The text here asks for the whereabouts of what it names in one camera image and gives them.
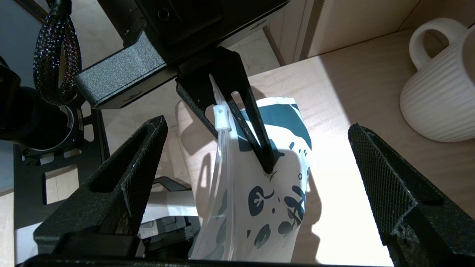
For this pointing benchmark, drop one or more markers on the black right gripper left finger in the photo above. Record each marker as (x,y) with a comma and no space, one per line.
(111,207)

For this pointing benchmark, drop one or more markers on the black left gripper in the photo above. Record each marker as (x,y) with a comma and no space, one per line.
(167,29)

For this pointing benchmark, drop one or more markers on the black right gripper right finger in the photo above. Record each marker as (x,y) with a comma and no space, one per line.
(408,207)

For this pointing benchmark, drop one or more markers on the blue horse print bag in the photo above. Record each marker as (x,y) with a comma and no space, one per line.
(259,204)

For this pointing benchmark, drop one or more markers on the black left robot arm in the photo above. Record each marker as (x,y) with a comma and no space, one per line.
(29,118)

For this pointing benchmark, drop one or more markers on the white ribbed mug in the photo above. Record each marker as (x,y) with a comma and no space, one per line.
(438,96)

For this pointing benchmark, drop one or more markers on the brown open shelf unit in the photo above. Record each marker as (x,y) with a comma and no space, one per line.
(352,22)

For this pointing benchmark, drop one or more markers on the black robot torso frame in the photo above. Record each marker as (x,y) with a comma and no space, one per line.
(33,178)

